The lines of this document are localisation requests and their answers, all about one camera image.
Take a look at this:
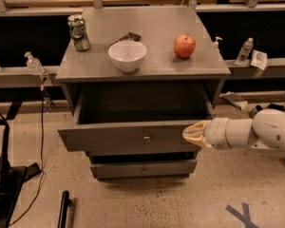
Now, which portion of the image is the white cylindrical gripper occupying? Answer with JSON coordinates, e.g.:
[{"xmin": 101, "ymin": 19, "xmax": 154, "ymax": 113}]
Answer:
[{"xmin": 182, "ymin": 118, "xmax": 230, "ymax": 150}]

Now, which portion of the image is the grey top drawer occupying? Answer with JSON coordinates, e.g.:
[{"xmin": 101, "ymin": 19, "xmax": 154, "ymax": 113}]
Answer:
[{"xmin": 59, "ymin": 88, "xmax": 211, "ymax": 156}]

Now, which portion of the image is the grey drawer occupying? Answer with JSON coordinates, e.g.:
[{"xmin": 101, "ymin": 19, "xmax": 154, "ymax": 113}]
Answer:
[
  {"xmin": 90, "ymin": 160, "xmax": 197, "ymax": 180},
  {"xmin": 59, "ymin": 88, "xmax": 211, "ymax": 156}
]

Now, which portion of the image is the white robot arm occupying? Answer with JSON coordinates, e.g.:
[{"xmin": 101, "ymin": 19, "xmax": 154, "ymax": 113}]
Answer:
[{"xmin": 182, "ymin": 108, "xmax": 285, "ymax": 153}]

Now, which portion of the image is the grey lower drawer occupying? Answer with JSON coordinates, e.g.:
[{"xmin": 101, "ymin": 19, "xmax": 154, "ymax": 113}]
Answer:
[{"xmin": 90, "ymin": 160, "xmax": 197, "ymax": 180}]

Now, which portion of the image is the metal top drawer knob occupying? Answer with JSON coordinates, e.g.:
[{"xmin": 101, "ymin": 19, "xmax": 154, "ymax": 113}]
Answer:
[{"xmin": 142, "ymin": 134, "xmax": 151, "ymax": 144}]

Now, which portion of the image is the grey drawer cabinet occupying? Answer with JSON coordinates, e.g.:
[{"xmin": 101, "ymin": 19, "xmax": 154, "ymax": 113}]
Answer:
[{"xmin": 55, "ymin": 5, "xmax": 231, "ymax": 159}]

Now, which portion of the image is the grey paper bundle on floor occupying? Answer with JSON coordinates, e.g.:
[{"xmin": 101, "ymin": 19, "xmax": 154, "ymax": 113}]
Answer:
[{"xmin": 223, "ymin": 92, "xmax": 248, "ymax": 110}]

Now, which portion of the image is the black power adapter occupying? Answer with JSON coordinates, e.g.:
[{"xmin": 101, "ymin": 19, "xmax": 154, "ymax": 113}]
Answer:
[{"xmin": 267, "ymin": 104, "xmax": 285, "ymax": 111}]

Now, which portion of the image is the red apple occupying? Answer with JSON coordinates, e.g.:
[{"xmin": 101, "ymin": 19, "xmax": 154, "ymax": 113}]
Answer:
[{"xmin": 174, "ymin": 34, "xmax": 196, "ymax": 59}]

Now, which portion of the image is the small white pump bottle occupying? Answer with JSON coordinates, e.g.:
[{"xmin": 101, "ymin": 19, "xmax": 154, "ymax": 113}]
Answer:
[{"xmin": 213, "ymin": 36, "xmax": 223, "ymax": 52}]

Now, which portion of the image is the white wipes packet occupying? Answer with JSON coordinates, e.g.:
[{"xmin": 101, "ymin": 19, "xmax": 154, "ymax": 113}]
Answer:
[{"xmin": 251, "ymin": 49, "xmax": 267, "ymax": 70}]

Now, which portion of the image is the clear water bottle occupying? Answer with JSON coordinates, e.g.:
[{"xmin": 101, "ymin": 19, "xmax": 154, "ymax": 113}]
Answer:
[{"xmin": 236, "ymin": 38, "xmax": 254, "ymax": 65}]

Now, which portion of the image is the blue tape cross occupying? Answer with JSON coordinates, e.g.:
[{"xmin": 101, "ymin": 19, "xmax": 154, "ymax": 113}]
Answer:
[{"xmin": 225, "ymin": 203, "xmax": 259, "ymax": 228}]

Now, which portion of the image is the white ceramic bowl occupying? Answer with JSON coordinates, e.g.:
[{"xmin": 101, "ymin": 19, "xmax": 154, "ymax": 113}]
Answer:
[{"xmin": 108, "ymin": 41, "xmax": 147, "ymax": 72}]

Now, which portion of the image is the dark snack bag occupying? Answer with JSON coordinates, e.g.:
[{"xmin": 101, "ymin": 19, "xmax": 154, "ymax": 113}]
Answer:
[{"xmin": 113, "ymin": 31, "xmax": 142, "ymax": 44}]

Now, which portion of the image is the black bar on floor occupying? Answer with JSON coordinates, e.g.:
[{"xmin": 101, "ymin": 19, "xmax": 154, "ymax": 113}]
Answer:
[{"xmin": 57, "ymin": 190, "xmax": 72, "ymax": 228}]

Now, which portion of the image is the green soda can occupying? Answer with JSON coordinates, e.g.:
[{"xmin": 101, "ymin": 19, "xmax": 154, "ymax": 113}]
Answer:
[{"xmin": 67, "ymin": 14, "xmax": 90, "ymax": 51}]

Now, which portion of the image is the left clear sanitizer bottle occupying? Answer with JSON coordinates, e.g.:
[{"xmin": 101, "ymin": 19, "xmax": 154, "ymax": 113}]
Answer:
[{"xmin": 25, "ymin": 51, "xmax": 45, "ymax": 75}]

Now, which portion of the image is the black stand base left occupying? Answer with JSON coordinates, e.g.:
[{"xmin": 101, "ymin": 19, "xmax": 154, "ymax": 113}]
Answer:
[{"xmin": 0, "ymin": 113, "xmax": 41, "ymax": 228}]

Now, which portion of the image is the black cable on floor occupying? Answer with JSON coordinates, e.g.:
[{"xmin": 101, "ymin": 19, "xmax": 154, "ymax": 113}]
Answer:
[{"xmin": 8, "ymin": 85, "xmax": 48, "ymax": 228}]

